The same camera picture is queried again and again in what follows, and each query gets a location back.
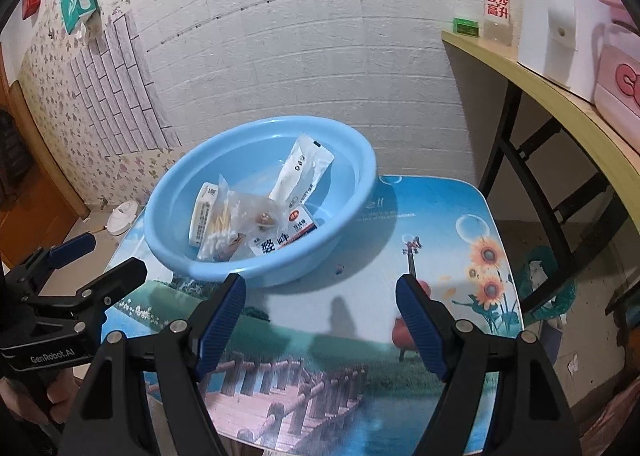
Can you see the long white packet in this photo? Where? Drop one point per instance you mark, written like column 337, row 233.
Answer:
column 300, row 171

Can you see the green hanging packet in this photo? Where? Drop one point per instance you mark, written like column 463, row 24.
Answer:
column 77, row 4

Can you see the small clear bag brown contents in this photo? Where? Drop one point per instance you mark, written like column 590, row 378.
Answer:
column 262, row 221

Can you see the picture printed desktop table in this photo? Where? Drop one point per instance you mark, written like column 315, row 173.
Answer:
column 430, row 236

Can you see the clear bag of cotton swabs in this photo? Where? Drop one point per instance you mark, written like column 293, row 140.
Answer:
column 220, row 231

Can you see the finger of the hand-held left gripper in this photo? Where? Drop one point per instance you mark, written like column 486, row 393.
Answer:
column 115, row 276
column 75, row 246

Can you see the white round floor device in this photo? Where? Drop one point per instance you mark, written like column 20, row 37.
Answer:
column 122, row 217

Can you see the teal trash bin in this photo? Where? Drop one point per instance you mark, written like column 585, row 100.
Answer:
column 525, row 281

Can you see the small green box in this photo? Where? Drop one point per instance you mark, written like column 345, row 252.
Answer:
column 466, row 26

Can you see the person's left hand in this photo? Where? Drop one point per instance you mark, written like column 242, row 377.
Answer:
column 62, row 393

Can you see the red wall sign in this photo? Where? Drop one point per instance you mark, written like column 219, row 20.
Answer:
column 31, row 4

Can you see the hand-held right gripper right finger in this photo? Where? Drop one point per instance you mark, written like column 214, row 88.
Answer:
column 420, row 326

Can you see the blue plastic basin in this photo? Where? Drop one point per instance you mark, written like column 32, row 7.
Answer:
column 345, row 186

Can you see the clear bottle red print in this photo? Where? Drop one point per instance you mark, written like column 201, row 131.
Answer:
column 497, row 11

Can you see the white rectangular pack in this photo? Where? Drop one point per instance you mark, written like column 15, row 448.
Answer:
column 202, row 213

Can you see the yellow folding table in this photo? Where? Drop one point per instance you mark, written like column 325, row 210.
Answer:
column 550, row 91

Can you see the pink cloth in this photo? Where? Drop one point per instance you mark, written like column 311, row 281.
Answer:
column 620, row 416

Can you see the white jug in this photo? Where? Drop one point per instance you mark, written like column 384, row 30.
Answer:
column 555, row 36

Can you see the grey blue slipper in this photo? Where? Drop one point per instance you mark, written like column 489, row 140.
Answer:
column 550, row 341

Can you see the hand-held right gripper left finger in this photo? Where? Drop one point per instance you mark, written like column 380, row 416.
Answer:
column 220, row 321

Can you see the brown wooden door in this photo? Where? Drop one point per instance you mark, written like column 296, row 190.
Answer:
column 35, row 201

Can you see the pink lettered container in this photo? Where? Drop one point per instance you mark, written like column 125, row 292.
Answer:
column 620, row 86

